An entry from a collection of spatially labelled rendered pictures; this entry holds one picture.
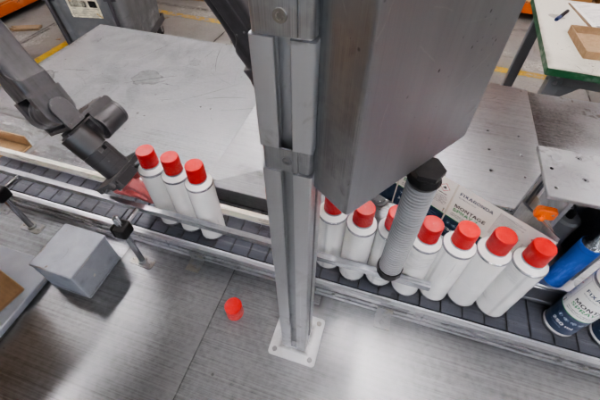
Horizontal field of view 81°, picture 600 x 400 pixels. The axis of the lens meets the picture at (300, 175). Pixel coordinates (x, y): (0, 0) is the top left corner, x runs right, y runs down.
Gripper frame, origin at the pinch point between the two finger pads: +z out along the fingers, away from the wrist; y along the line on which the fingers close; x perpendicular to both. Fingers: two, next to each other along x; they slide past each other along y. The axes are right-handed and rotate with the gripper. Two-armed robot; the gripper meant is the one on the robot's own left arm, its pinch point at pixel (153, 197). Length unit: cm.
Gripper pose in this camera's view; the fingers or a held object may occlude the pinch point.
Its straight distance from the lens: 82.9
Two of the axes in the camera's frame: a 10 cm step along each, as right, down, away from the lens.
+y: 2.9, -7.1, 6.4
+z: 5.8, 6.6, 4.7
